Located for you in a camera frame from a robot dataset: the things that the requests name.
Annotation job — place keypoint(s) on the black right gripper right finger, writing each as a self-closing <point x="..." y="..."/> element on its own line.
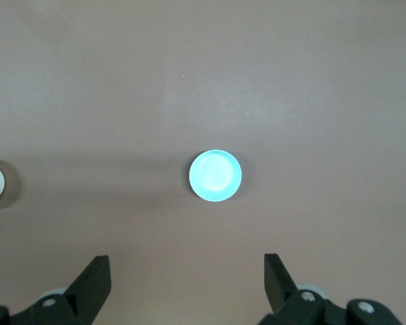
<point x="279" y="287"/>

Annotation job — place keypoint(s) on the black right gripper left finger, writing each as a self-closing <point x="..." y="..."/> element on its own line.
<point x="88" y="287"/>

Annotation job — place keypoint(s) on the light blue bowl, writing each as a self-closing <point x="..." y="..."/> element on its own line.
<point x="215" y="175"/>

